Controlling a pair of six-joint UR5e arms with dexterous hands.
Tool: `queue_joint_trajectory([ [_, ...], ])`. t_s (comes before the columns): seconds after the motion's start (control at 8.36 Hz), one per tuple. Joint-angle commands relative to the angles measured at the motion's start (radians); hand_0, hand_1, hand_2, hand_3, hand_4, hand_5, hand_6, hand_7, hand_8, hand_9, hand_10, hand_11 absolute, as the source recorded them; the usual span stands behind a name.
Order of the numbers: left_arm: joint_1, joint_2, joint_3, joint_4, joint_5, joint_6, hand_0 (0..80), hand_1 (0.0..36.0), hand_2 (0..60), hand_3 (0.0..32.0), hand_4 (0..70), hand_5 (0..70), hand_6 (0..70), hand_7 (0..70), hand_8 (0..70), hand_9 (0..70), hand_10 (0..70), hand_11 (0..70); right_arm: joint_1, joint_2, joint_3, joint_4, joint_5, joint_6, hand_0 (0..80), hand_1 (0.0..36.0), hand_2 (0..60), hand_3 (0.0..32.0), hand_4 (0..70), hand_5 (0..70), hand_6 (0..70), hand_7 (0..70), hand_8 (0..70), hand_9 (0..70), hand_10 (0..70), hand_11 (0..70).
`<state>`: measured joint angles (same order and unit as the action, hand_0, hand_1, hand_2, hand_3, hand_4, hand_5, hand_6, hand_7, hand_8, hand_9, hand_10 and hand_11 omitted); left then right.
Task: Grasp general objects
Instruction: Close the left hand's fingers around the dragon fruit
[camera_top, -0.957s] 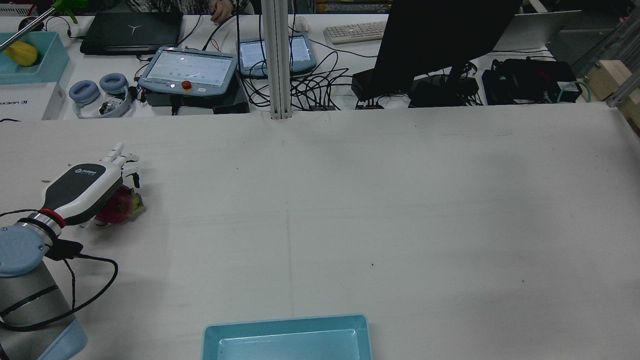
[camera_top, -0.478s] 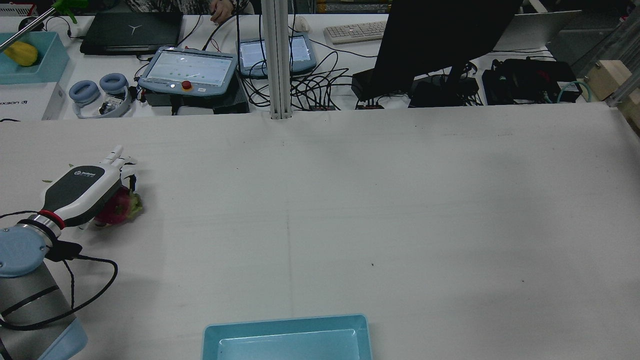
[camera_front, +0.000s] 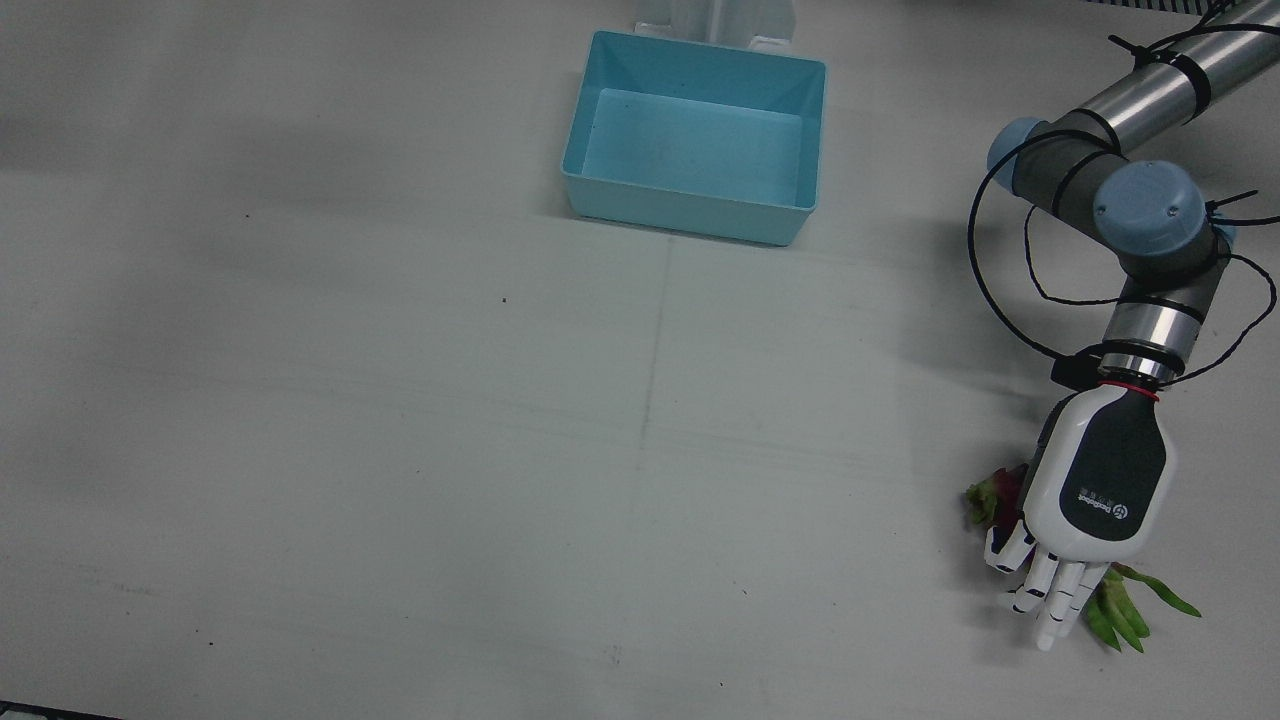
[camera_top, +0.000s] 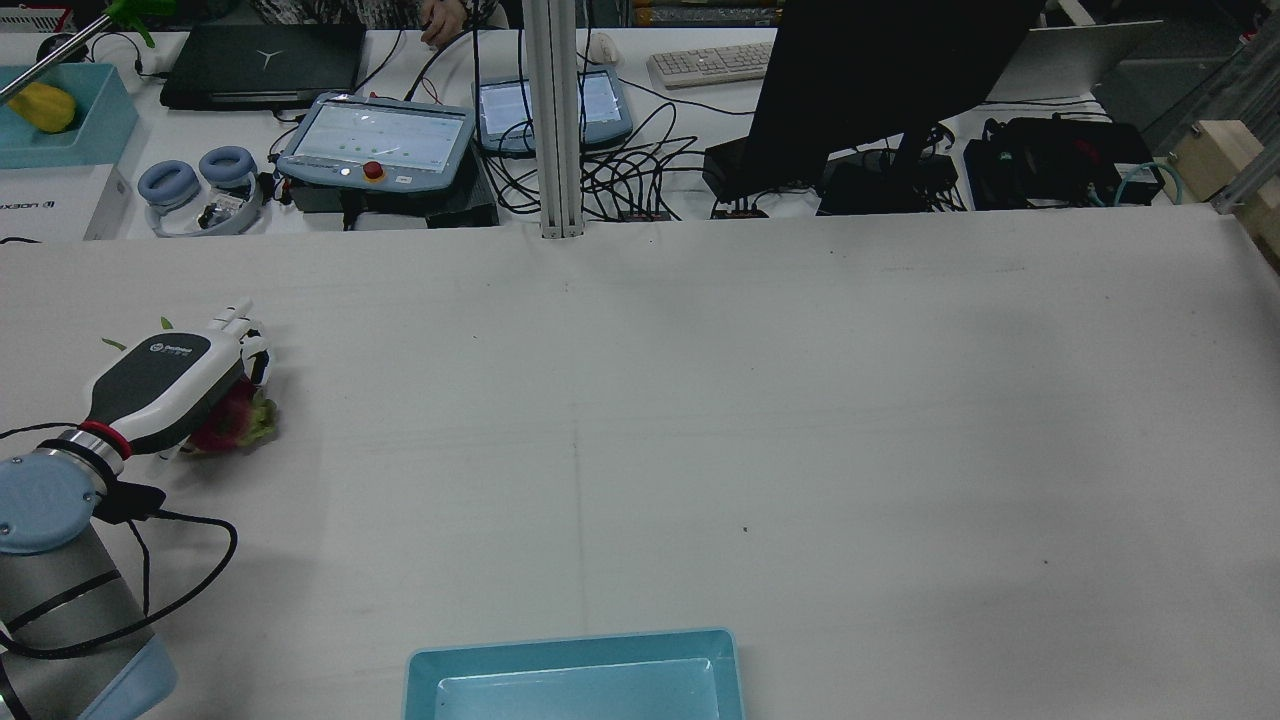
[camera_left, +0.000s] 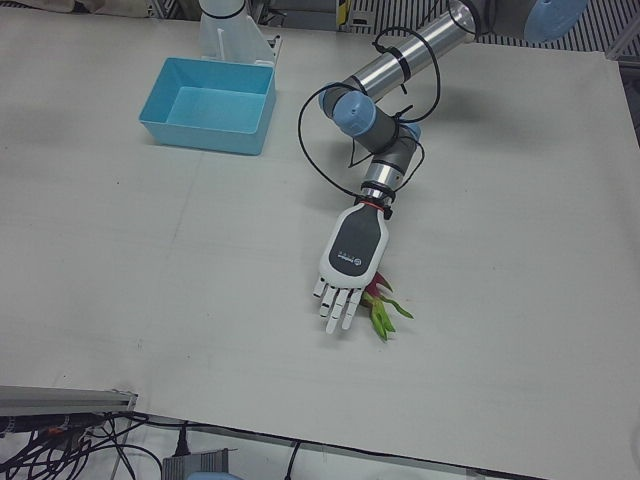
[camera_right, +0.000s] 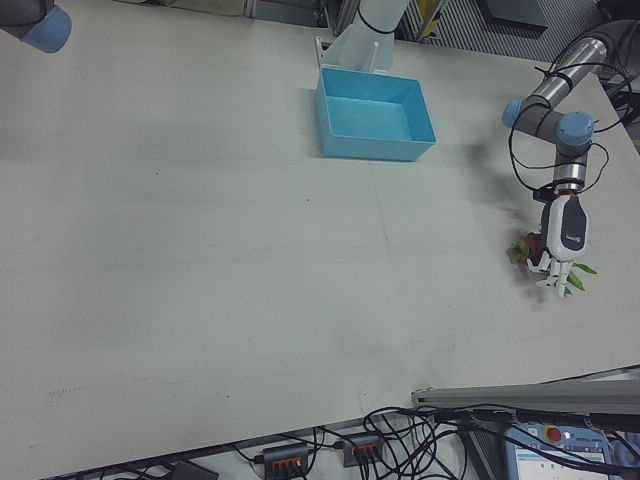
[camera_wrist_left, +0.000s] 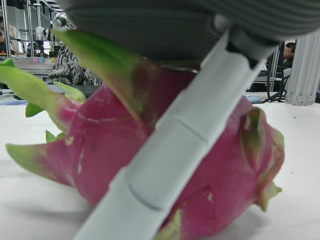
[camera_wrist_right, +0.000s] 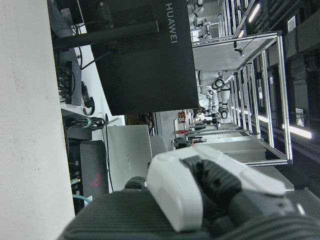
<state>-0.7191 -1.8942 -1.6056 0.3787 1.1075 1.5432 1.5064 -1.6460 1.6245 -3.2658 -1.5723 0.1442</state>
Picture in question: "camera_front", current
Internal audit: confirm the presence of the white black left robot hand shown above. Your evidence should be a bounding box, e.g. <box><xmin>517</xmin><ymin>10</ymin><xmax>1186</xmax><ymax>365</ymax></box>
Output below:
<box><xmin>985</xmin><ymin>383</ymin><xmax>1171</xmax><ymax>652</ymax></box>

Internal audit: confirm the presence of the red dragon fruit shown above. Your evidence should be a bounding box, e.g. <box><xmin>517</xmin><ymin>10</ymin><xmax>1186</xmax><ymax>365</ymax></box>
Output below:
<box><xmin>965</xmin><ymin>463</ymin><xmax>1201</xmax><ymax>653</ymax></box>

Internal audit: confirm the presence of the light blue plastic bin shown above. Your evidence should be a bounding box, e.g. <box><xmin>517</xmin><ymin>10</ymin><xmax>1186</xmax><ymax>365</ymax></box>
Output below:
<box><xmin>560</xmin><ymin>30</ymin><xmax>828</xmax><ymax>248</ymax></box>

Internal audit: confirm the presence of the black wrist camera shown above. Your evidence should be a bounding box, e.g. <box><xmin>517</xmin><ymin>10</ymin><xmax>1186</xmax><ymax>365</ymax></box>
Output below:
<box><xmin>1050</xmin><ymin>345</ymin><xmax>1106</xmax><ymax>391</ymax></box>

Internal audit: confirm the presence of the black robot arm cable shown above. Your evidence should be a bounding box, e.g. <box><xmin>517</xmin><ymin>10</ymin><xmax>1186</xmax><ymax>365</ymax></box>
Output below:
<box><xmin>966</xmin><ymin>0</ymin><xmax>1280</xmax><ymax>386</ymax></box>

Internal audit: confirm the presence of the white pedestal base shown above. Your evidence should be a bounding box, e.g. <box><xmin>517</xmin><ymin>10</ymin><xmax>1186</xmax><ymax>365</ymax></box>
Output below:
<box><xmin>635</xmin><ymin>0</ymin><xmax>796</xmax><ymax>51</ymax></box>

